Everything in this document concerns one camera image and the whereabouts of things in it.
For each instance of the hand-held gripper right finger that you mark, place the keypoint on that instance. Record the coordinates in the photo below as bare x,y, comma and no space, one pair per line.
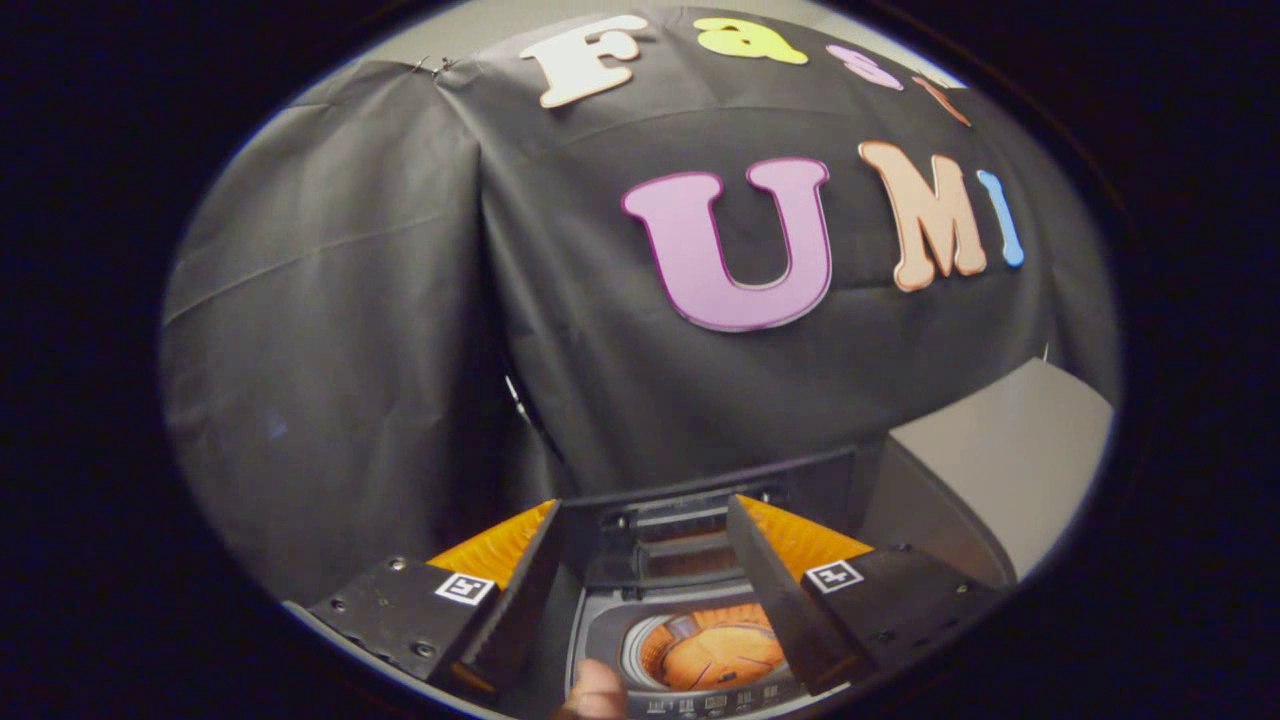
775,590

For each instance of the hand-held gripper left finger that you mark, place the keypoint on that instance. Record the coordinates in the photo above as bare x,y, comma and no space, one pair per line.
525,600

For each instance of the yellow garment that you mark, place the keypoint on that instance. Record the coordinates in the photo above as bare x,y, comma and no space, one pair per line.
710,650

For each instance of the grey cabinet with dark top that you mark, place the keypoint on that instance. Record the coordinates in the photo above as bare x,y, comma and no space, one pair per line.
1000,460

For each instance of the black backdrop cloth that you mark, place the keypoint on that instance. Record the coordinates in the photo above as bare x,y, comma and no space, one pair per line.
350,300

